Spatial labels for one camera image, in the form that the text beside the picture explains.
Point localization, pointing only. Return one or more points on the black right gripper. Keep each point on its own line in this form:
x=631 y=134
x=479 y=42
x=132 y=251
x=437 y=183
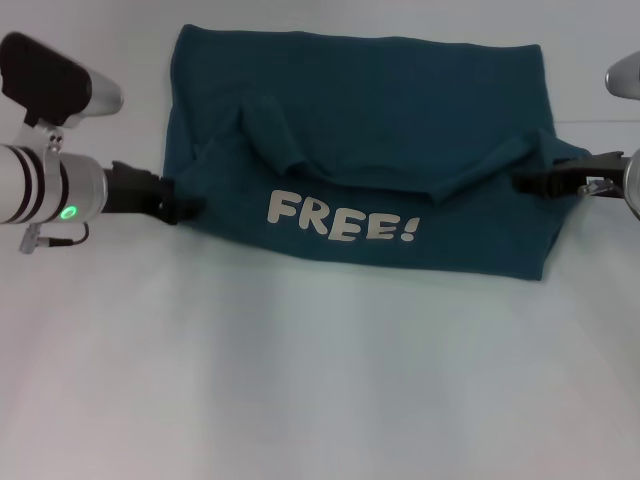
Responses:
x=590 y=172

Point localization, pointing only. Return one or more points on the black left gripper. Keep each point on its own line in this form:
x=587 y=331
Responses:
x=132 y=192

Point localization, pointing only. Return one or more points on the blue t-shirt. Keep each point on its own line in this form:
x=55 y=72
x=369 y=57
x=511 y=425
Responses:
x=375 y=125

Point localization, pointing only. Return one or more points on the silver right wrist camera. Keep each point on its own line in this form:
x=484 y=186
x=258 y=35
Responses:
x=625 y=75

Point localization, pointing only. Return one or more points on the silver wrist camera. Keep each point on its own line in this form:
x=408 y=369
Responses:
x=625 y=75
x=55 y=85

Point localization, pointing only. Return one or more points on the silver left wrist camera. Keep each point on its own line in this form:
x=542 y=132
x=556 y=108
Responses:
x=55 y=85

